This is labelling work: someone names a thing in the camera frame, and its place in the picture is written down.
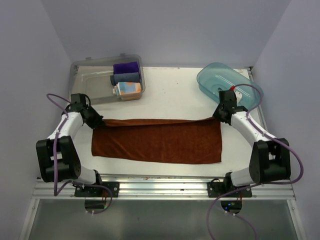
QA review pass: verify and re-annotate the teal transparent plastic bin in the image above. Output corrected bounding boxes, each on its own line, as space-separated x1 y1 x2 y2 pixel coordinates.
196 62 264 110

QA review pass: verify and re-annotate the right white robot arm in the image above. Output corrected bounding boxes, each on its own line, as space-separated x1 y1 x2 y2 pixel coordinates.
213 90 291 197

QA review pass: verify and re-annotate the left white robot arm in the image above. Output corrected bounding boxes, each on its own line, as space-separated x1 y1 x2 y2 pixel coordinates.
35 93 105 197

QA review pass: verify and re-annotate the colourful polka dot towel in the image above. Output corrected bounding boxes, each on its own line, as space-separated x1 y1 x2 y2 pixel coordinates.
112 82 142 101

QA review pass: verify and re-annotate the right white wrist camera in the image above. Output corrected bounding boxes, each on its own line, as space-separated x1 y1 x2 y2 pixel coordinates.
230 86 243 104

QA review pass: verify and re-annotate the aluminium mounting rail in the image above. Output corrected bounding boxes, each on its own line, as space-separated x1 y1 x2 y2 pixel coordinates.
32 173 296 201

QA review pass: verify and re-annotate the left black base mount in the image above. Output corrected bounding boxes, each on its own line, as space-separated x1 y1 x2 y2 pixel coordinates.
74 181 120 198

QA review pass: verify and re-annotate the purple rolled towel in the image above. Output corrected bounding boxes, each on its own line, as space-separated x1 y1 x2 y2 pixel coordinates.
113 61 139 75

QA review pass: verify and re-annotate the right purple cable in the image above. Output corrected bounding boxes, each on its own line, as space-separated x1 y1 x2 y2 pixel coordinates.
207 83 304 240

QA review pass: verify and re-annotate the grey-blue rolled towel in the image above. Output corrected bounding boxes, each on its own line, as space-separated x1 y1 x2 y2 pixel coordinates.
110 72 140 86

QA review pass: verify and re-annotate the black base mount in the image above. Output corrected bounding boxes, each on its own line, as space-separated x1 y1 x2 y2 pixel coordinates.
206 178 253 198
74 181 120 198

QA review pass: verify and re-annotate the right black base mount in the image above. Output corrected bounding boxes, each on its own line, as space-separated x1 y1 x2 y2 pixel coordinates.
206 178 253 198

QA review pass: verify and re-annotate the grey transparent plastic bin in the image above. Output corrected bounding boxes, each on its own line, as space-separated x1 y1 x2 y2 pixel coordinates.
69 54 145 105

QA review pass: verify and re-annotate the brown towel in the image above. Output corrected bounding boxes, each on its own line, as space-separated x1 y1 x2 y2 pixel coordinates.
91 117 223 165

